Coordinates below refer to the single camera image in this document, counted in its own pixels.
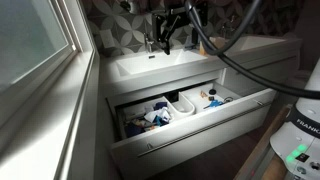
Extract white closed vanity drawer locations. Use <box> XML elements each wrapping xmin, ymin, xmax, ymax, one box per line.
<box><xmin>220</xmin><ymin>49</ymin><xmax>302</xmax><ymax>98</ymax></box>

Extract blue grey towel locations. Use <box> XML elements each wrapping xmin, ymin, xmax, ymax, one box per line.
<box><xmin>183</xmin><ymin>33</ymin><xmax>202</xmax><ymax>51</ymax></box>

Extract metal drawer bar handle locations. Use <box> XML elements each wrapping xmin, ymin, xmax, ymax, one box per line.
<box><xmin>137</xmin><ymin>99</ymin><xmax>273</xmax><ymax>158</ymax></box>

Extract navy pouch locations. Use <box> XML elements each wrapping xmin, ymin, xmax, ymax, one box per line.
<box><xmin>124</xmin><ymin>122</ymin><xmax>146</xmax><ymax>139</ymax></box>

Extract white framed window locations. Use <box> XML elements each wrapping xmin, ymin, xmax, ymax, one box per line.
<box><xmin>0</xmin><ymin>0</ymin><xmax>98</xmax><ymax>134</ymax></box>

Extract chrome sink faucet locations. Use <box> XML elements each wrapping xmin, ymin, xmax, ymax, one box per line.
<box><xmin>143</xmin><ymin>32</ymin><xmax>155</xmax><ymax>54</ymax></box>

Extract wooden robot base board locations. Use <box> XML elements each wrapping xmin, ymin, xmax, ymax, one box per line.
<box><xmin>233</xmin><ymin>104</ymin><xmax>295</xmax><ymax>180</ymax></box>

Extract white curved drawer organizer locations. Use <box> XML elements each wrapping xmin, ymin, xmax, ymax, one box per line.
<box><xmin>171</xmin><ymin>92</ymin><xmax>197</xmax><ymax>118</ymax></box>

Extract blue handled scissors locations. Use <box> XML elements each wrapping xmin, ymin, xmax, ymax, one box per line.
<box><xmin>203</xmin><ymin>99</ymin><xmax>225</xmax><ymax>110</ymax></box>

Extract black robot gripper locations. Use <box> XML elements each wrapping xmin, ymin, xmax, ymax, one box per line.
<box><xmin>151</xmin><ymin>3</ymin><xmax>208</xmax><ymax>56</ymax></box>

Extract white wall outlet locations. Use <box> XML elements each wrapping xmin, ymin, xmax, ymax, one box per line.
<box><xmin>99</xmin><ymin>29</ymin><xmax>116</xmax><ymax>50</ymax></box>

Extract white double sink countertop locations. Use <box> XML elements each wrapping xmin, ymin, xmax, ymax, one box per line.
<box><xmin>99</xmin><ymin>33</ymin><xmax>303</xmax><ymax>98</ymax></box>

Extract dark blue cloth item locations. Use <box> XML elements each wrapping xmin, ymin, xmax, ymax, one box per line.
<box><xmin>153</xmin><ymin>101</ymin><xmax>169</xmax><ymax>111</ymax></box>

